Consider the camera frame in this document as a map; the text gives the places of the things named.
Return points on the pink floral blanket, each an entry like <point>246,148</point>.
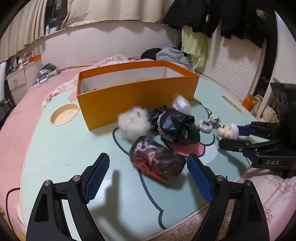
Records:
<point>71,84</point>

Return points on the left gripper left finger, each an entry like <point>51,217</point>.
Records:
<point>94,175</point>

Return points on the black hanging clothes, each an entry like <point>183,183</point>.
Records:
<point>252,20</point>

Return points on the black lace fabric garment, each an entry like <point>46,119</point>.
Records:
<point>174,126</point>

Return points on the orange cardboard box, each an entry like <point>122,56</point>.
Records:
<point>105,92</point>

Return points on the clear bubble wrap ball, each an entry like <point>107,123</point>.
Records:
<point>181,104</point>

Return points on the bald cartoon figurine toy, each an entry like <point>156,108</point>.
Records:
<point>228,131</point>

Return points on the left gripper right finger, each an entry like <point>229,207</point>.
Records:
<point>199,174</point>

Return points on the beige curtain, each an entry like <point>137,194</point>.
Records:
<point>28,25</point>

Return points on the white drawer cabinet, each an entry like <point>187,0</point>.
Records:
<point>20,81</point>

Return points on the grey clothes pile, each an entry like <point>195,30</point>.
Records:
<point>174,55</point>

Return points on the dark patterned pouch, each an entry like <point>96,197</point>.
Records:
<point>154,160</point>

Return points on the yellow-green hanging garment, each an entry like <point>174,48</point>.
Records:
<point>195,46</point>

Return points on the orange bottle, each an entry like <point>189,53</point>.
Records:
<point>248,102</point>

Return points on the white fluffy pompom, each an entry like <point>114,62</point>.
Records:
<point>133,123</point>

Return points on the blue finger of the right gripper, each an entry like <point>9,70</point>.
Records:
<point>228,144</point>
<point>245,130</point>

